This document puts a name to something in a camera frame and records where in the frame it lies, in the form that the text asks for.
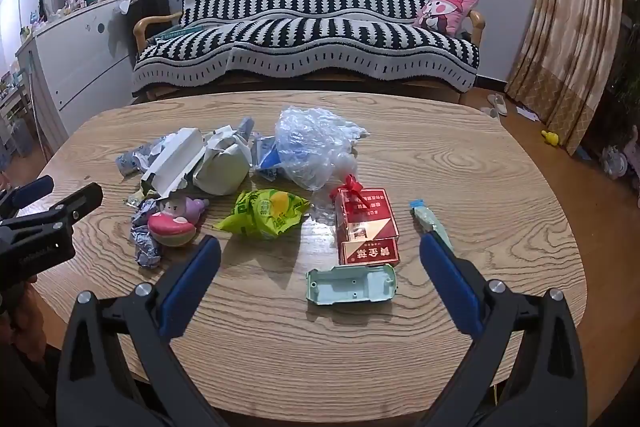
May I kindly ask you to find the crumpled silver foil wrapper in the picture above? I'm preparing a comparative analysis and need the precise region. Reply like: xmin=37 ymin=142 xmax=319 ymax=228
xmin=130 ymin=199 xmax=162 ymax=269

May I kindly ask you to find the pink mushroom squishy toy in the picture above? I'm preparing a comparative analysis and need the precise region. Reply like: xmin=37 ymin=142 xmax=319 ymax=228
xmin=148 ymin=196 xmax=209 ymax=248

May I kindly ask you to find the white torn cardboard box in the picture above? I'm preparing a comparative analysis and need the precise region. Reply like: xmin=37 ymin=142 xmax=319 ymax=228
xmin=141 ymin=128 xmax=205 ymax=198

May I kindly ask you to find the white sideboard cabinet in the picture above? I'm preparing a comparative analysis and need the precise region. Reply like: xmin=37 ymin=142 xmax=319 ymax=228
xmin=16 ymin=0 xmax=134 ymax=152

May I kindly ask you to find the crumpled white paper carton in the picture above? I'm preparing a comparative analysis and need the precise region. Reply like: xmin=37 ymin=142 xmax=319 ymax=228
xmin=192 ymin=126 xmax=252 ymax=196

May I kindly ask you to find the mint green plastic tray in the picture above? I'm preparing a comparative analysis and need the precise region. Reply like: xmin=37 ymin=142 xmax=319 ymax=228
xmin=306 ymin=265 xmax=397 ymax=306

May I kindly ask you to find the green blue small wrapper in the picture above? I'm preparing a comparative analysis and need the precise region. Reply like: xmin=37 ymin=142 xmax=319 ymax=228
xmin=409 ymin=199 xmax=452 ymax=249

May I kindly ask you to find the green yellow snack wrapper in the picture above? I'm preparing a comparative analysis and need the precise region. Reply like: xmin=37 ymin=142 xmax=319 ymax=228
xmin=216 ymin=188 xmax=310 ymax=239

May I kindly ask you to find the blue white plastic packet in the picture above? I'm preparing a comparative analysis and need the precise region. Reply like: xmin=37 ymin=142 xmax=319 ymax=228
xmin=252 ymin=134 xmax=281 ymax=181

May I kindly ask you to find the red cigarette box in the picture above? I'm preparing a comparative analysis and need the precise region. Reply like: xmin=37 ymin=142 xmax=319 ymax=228
xmin=330 ymin=174 xmax=400 ymax=265

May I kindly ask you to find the yellow toy duck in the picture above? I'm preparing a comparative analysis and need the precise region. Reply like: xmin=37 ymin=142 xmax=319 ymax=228
xmin=540 ymin=130 xmax=560 ymax=146

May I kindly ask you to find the clear plastic bag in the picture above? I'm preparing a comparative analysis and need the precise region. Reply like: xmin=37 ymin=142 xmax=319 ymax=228
xmin=274 ymin=106 xmax=370 ymax=192

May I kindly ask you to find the white slipper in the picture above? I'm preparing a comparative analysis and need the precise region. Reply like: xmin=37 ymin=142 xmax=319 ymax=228
xmin=487 ymin=93 xmax=508 ymax=117

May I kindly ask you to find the black white striped sofa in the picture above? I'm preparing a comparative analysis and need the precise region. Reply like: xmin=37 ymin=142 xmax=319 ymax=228
xmin=132 ymin=0 xmax=480 ymax=94

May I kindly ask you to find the beige patterned curtain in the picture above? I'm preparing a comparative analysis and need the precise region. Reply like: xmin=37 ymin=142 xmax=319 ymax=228
xmin=506 ymin=0 xmax=623 ymax=154

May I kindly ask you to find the pink cartoon pillow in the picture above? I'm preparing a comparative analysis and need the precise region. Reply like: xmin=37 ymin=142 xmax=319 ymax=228
xmin=413 ymin=0 xmax=480 ymax=37

